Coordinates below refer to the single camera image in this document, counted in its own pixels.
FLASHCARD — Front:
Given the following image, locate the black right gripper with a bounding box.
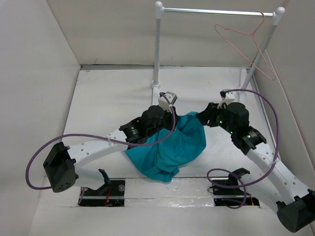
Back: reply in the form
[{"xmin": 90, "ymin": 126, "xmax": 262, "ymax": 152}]
[{"xmin": 195, "ymin": 102, "xmax": 236, "ymax": 134}]

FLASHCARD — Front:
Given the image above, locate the teal t shirt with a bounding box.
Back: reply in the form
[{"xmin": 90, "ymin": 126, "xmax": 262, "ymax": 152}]
[{"xmin": 125, "ymin": 112, "xmax": 206, "ymax": 182}]

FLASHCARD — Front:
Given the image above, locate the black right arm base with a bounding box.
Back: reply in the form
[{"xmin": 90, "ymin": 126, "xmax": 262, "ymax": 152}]
[{"xmin": 207, "ymin": 168, "xmax": 260, "ymax": 209}]

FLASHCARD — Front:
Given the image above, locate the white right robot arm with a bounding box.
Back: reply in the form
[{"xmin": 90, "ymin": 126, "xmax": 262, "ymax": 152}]
[{"xmin": 196, "ymin": 102, "xmax": 315, "ymax": 233}]

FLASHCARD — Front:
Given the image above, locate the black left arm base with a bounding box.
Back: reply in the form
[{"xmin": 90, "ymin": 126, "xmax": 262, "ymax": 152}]
[{"xmin": 78, "ymin": 169, "xmax": 126, "ymax": 207}]

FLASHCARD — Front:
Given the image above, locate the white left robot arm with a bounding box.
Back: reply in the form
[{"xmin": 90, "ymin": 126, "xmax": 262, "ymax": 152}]
[{"xmin": 43, "ymin": 105, "xmax": 181, "ymax": 195}]

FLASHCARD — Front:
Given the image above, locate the white clothes rack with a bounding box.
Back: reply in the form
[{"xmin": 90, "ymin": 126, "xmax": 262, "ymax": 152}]
[{"xmin": 151, "ymin": 1, "xmax": 285, "ymax": 105}]

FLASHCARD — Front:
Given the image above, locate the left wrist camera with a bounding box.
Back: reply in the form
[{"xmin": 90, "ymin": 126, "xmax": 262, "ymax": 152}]
[{"xmin": 158, "ymin": 91, "xmax": 178, "ymax": 112}]

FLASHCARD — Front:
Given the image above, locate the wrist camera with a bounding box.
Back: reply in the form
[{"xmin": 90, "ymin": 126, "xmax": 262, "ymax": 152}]
[
  {"xmin": 158, "ymin": 91, "xmax": 178, "ymax": 112},
  {"xmin": 217, "ymin": 89, "xmax": 235, "ymax": 109}
]

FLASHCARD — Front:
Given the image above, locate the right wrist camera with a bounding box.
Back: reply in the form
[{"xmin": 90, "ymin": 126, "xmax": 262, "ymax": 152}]
[{"xmin": 217, "ymin": 89, "xmax": 235, "ymax": 109}]

